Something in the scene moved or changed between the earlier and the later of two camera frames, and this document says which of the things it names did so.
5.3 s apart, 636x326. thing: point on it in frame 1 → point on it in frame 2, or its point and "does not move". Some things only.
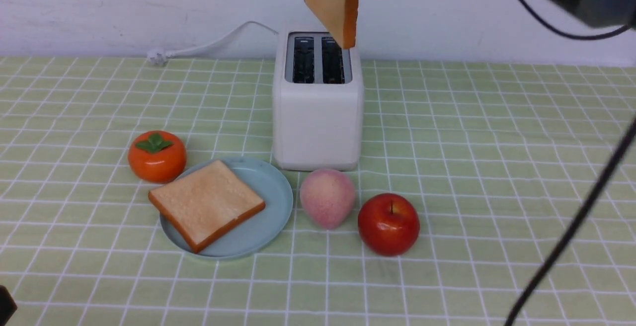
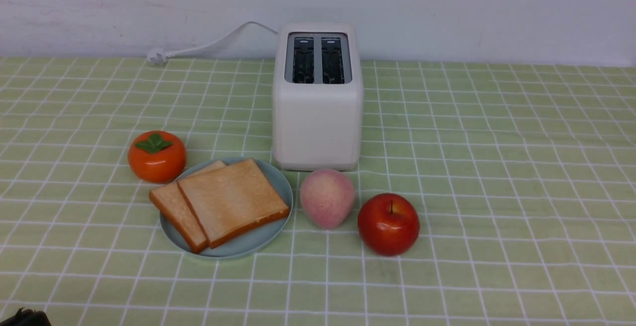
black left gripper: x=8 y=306 → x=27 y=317
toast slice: x=337 y=9 → x=233 y=202
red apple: x=388 y=223 does not move
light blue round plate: x=269 y=184 does not move
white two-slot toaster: x=318 y=98 does not move
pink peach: x=329 y=196 does not move
